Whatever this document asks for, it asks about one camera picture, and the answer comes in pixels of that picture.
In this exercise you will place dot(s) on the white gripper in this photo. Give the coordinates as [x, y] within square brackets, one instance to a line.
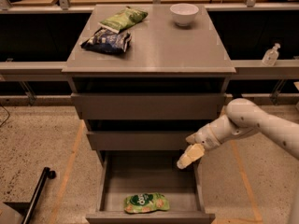
[206, 135]

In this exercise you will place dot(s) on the green rice chip bag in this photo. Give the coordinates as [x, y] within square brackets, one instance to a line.
[145, 203]

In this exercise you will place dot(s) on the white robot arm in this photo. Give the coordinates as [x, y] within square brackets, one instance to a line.
[242, 118]

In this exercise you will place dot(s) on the grey open bottom drawer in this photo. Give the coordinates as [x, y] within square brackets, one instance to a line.
[126, 173]

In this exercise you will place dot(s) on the grey drawer cabinet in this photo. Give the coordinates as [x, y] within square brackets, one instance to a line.
[162, 58]

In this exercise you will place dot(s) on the grey middle drawer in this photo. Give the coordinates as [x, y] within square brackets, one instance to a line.
[169, 140]

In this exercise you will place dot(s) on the grey top drawer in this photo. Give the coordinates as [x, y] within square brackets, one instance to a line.
[142, 107]

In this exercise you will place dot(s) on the dark blue snack bag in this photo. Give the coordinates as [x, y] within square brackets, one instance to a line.
[108, 42]

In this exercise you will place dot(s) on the green snack bag on counter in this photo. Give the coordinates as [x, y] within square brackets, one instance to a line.
[124, 19]

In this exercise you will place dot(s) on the clear sanitizer pump bottle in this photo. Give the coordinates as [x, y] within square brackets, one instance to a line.
[271, 56]

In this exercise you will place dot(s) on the white bowl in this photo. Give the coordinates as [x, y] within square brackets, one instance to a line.
[183, 14]

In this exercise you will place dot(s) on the black bar with wheel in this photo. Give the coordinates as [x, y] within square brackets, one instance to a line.
[47, 173]

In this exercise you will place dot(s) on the grey metal rail shelf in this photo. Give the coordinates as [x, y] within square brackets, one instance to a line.
[52, 71]

